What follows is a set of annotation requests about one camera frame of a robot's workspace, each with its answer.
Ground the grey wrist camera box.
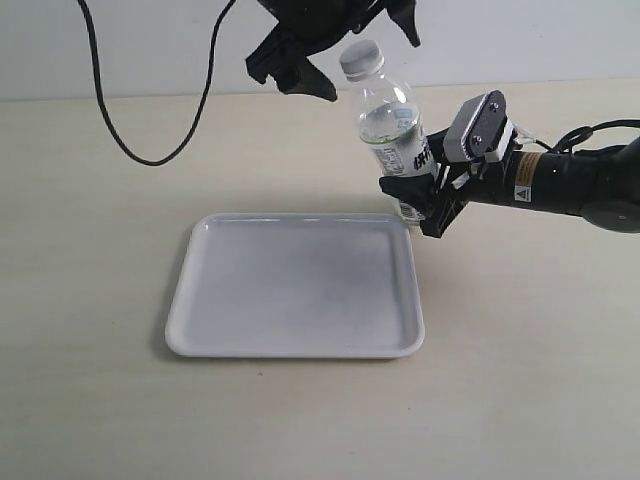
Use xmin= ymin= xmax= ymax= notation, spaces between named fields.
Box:
xmin=443 ymin=90 xmax=514 ymax=163

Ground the white plastic tray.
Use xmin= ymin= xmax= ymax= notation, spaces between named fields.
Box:
xmin=164 ymin=213 xmax=425 ymax=360

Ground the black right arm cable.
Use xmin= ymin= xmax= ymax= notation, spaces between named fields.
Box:
xmin=517 ymin=117 xmax=640 ymax=154

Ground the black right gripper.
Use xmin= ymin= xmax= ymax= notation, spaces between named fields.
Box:
xmin=378 ymin=128 xmax=508 ymax=238

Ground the clear plastic drink bottle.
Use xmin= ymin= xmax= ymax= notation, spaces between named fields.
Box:
xmin=344 ymin=64 xmax=439 ymax=229

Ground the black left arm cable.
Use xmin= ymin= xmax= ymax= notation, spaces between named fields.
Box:
xmin=77 ymin=0 xmax=236 ymax=167

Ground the white bottle cap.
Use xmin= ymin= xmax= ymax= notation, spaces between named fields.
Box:
xmin=339 ymin=39 xmax=385 ymax=82

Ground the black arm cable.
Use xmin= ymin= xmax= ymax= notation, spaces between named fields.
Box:
xmin=77 ymin=0 xmax=236 ymax=167
xmin=517 ymin=117 xmax=640 ymax=154

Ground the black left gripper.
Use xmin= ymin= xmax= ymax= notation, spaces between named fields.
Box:
xmin=245 ymin=0 xmax=421 ymax=102

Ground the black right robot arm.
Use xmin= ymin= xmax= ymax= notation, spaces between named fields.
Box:
xmin=379 ymin=131 xmax=639 ymax=238

